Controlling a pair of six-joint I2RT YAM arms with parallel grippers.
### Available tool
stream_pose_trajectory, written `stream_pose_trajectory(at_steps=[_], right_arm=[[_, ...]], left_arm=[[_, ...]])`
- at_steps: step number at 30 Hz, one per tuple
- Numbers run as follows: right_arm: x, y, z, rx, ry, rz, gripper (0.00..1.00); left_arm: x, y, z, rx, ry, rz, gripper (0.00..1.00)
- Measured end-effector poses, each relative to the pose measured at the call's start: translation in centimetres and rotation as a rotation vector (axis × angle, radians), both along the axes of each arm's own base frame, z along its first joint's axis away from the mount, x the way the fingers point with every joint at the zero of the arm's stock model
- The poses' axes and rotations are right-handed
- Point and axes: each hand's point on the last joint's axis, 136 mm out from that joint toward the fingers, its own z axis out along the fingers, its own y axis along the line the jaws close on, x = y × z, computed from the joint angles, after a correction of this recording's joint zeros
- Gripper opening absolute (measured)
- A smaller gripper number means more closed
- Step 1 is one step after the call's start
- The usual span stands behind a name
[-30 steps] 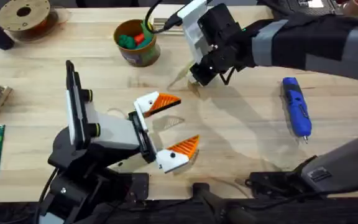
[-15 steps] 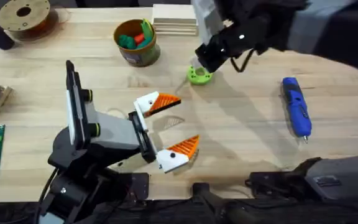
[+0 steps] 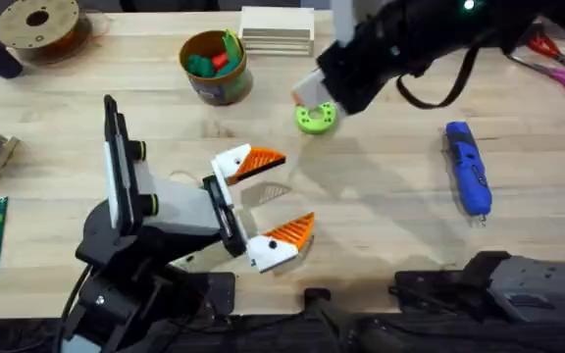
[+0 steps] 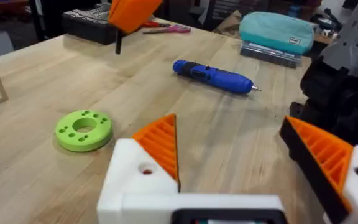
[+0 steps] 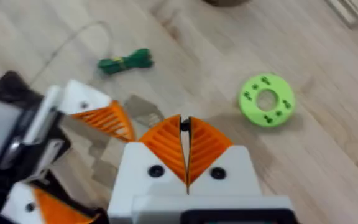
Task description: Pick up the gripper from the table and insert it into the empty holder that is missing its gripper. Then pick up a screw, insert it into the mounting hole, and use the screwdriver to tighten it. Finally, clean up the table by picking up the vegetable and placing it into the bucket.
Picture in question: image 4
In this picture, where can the brown cardboard box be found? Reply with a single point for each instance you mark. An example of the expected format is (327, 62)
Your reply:
(228, 23)

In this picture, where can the teal zip bag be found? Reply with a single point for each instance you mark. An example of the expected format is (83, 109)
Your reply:
(275, 31)

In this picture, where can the blue electric screwdriver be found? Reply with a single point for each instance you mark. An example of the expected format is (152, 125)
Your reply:
(216, 77)

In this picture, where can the black tool case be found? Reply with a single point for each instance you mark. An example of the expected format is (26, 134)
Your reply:
(89, 26)

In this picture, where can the green disc with holes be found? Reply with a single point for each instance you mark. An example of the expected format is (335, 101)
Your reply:
(73, 137)

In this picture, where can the clear plastic box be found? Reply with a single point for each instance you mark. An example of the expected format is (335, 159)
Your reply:
(269, 55)

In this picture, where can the left gripper white and orange right finger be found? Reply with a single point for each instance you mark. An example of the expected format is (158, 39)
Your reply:
(328, 155)

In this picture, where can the left gripper white and orange left finger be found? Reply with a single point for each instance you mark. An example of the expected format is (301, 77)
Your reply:
(135, 174)

